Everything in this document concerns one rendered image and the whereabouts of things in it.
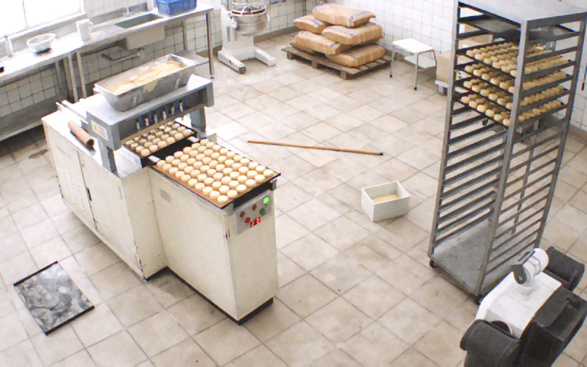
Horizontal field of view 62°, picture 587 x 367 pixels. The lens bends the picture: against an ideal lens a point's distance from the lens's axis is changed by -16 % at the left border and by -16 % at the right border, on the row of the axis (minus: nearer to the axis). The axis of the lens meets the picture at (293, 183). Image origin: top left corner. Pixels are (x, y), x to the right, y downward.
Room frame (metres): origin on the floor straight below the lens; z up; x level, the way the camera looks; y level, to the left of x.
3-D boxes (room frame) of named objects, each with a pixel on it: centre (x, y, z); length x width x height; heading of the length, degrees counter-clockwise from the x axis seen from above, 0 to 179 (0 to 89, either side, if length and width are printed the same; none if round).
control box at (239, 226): (2.32, 0.21, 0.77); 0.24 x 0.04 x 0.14; 135
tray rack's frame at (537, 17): (2.64, -1.24, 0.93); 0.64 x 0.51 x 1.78; 121
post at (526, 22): (2.29, -1.09, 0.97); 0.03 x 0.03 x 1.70; 31
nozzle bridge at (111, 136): (2.93, 0.83, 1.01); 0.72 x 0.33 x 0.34; 135
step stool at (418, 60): (5.88, -1.43, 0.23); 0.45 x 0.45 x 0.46; 31
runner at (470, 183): (2.81, -1.14, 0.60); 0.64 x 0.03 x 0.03; 121
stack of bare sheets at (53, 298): (2.43, 1.65, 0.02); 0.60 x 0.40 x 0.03; 44
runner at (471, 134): (2.81, -1.14, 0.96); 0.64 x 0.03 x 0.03; 121
